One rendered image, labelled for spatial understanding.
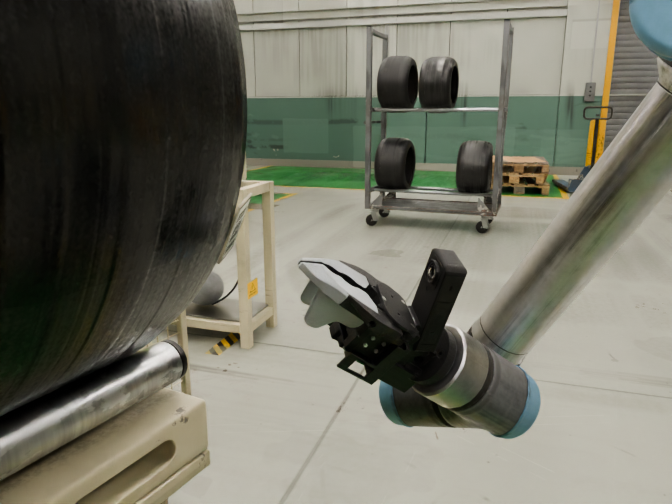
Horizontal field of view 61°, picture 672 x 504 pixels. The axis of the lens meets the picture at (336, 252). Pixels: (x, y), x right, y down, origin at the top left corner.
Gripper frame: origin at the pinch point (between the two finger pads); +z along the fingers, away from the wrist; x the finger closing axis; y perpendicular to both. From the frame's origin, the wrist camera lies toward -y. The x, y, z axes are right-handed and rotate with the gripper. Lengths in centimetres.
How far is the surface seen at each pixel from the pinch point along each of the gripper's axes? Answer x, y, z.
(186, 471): -8.3, 23.5, -1.3
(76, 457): -11.6, 22.4, 10.2
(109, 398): -8.1, 18.2, 10.1
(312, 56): 1109, 122, -288
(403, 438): 81, 77, -122
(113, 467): -12.6, 20.8, 7.5
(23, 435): -13.6, 19.3, 15.7
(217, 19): -1.4, -13.0, 20.5
